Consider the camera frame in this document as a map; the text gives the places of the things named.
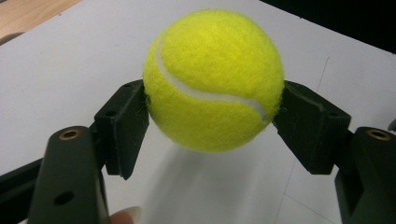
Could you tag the white gridded table mat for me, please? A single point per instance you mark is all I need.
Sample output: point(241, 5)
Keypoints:
point(62, 77)

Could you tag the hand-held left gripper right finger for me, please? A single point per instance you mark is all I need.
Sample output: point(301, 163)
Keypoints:
point(311, 133)

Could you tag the yellow tennis ball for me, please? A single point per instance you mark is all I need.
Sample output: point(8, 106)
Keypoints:
point(214, 77)

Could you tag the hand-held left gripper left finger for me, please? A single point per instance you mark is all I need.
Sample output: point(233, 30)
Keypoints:
point(127, 124)

